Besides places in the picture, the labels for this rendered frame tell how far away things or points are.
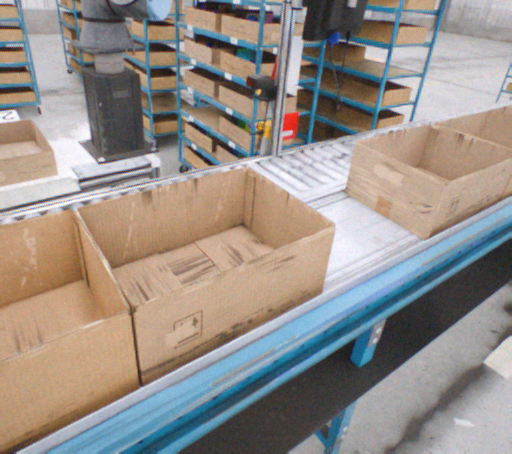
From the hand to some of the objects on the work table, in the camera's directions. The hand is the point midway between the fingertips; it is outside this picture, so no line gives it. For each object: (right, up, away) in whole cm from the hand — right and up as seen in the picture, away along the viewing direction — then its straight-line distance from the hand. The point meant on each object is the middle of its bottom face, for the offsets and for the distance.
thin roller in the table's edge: (+23, +28, +68) cm, 77 cm away
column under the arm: (+18, +40, +84) cm, 95 cm away
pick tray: (-17, +31, +63) cm, 72 cm away
